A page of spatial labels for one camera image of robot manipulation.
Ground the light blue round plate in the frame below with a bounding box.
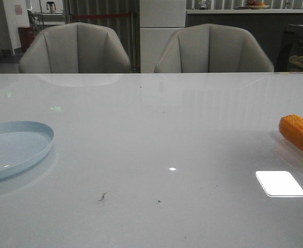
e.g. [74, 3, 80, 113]
[0, 121, 54, 180]

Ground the orange corn cob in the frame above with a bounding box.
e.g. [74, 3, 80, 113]
[279, 114, 303, 151]

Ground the right beige upholstered chair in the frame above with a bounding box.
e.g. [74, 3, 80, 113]
[154, 24, 274, 73]

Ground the beige upholstered chair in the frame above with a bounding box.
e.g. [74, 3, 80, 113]
[19, 22, 131, 74]
[154, 24, 274, 73]

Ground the white cabinet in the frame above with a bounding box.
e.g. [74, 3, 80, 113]
[139, 0, 186, 73]

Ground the left beige upholstered chair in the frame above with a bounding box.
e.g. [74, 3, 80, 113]
[19, 22, 131, 74]

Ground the red barrier belt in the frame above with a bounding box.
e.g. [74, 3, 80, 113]
[72, 13, 131, 19]

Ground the grey counter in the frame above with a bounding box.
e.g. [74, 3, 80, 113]
[186, 9, 303, 68]

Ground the red bin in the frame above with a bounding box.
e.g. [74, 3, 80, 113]
[18, 26, 35, 52]

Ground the fruit bowl on counter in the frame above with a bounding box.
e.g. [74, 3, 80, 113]
[245, 0, 269, 9]

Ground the dark wooden armchair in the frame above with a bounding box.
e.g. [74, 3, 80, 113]
[275, 24, 303, 72]

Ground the metal barrier post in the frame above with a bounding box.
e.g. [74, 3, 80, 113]
[130, 12, 137, 71]

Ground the red wall notice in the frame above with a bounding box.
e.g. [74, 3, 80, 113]
[14, 5, 23, 15]

